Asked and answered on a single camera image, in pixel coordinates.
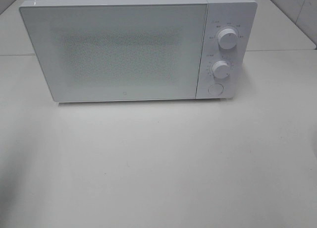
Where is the round door release button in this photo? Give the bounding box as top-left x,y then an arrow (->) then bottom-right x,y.
208,83 -> 224,98

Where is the white timer knob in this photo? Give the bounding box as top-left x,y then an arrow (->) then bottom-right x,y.
211,60 -> 231,79

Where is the white microwave door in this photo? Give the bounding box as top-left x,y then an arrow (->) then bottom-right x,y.
20,4 -> 207,103

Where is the white microwave oven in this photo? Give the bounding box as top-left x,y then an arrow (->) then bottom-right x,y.
19,0 -> 258,100

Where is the upper white power knob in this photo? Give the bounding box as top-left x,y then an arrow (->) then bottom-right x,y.
217,28 -> 238,50

